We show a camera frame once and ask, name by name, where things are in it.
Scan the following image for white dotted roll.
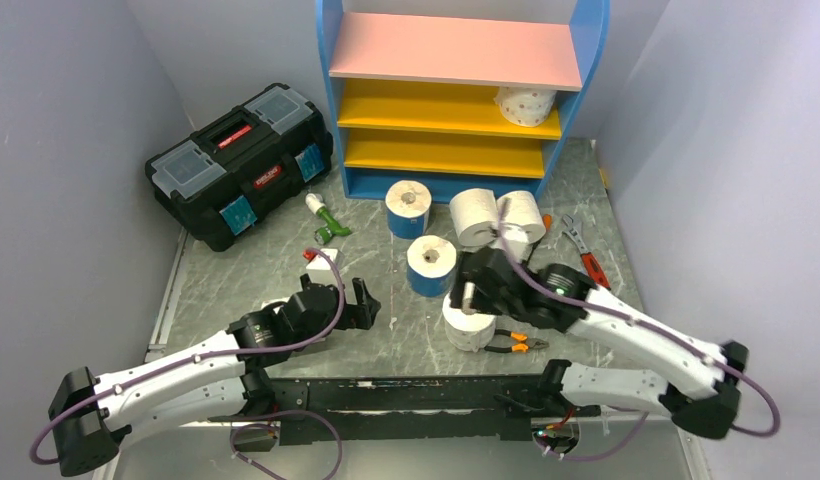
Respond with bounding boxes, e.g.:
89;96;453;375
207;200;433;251
442;295;497;352

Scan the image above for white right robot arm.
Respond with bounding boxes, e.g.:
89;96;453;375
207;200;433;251
449;247;748;440

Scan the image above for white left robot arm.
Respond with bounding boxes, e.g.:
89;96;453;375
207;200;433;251
48;275;381;477

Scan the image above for blue shelf unit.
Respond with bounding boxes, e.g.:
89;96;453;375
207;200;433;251
315;1;610;203

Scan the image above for blue cartoon wrapped roll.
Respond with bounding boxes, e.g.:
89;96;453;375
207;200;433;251
406;235;457;297

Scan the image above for plain white roll, right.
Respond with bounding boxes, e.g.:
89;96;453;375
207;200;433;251
496;190;547;243

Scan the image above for plain white roll,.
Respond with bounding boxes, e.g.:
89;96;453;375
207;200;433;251
449;188;498;247
496;190;547;243

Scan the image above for green pipe valve fitting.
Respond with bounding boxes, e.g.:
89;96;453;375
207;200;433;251
305;193;352;246

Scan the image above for plain white roll, left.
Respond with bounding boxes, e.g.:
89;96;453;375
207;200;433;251
449;188;498;247

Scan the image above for blue wrapped roll, rear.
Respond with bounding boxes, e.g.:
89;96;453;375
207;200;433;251
385;180;433;239

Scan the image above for black toolbox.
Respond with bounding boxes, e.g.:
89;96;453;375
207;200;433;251
144;83;334;252

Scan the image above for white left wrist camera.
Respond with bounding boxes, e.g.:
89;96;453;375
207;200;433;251
305;248;344;286

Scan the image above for orange handled pliers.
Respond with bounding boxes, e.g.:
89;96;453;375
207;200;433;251
483;329;549;354

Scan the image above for orange handled screwdriver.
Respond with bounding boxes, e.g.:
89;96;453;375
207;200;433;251
529;213;554;260

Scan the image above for red handled adjustable wrench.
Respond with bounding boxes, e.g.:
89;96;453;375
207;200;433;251
562;214;611;289

